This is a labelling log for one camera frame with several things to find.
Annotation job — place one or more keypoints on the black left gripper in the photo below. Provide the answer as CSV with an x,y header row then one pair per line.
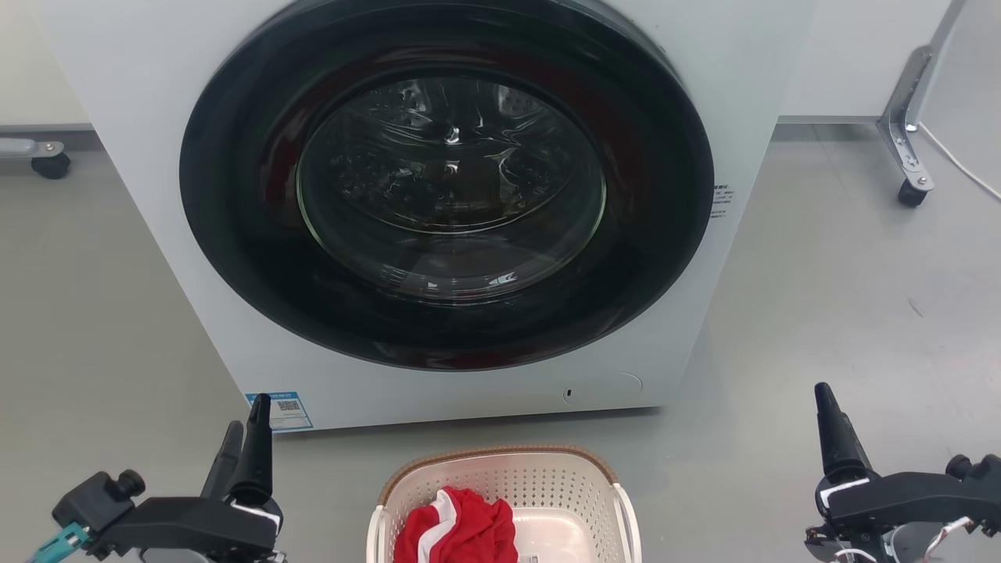
x,y
188,524

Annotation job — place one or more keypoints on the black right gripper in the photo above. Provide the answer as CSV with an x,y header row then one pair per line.
x,y
907,496

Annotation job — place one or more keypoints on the white perforated laundry basket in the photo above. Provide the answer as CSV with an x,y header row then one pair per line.
x,y
500,477

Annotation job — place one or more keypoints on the blue energy label sticker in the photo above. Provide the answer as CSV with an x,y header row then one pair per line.
x,y
291,411

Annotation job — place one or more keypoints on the black round washer door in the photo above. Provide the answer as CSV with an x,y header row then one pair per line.
x,y
235,258

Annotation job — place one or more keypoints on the red and white garment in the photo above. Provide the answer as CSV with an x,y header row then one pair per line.
x,y
461,532

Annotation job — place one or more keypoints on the black caster wheel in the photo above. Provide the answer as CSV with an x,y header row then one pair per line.
x,y
912,193
51,165

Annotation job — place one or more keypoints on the white front-load washing machine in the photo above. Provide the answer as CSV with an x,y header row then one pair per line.
x,y
148,156

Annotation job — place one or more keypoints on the grey metal stand leg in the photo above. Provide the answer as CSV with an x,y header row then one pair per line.
x,y
907,117
23,147

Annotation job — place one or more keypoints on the grey partition panel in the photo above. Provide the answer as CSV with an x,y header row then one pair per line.
x,y
974,70

